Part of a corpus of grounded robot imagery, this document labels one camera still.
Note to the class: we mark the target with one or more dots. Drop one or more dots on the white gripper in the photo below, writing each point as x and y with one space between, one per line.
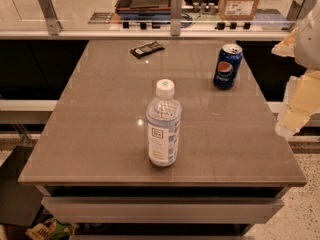
309 45

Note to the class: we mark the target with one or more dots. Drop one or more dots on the clear plastic water bottle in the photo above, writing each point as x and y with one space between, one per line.
163 124

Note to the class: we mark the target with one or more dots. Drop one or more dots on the black rxbar chocolate bar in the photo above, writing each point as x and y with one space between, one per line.
146 49

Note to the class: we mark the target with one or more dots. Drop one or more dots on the blue pepsi can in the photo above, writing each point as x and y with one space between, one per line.
228 63

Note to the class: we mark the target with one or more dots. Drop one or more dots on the brown cardboard box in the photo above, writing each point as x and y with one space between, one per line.
237 9

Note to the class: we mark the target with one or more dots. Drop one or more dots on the glass barrier panel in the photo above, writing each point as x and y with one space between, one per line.
24 19

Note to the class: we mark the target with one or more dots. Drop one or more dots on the dark tray stack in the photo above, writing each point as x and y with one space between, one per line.
155 10

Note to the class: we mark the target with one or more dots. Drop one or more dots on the white table drawer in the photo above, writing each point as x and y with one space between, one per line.
162 210

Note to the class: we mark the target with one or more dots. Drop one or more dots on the green snack bag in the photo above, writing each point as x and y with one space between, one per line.
51 229

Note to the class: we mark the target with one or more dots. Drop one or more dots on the right metal glass bracket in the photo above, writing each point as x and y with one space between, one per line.
298 11

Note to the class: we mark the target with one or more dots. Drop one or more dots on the left metal glass bracket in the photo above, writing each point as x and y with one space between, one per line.
53 24

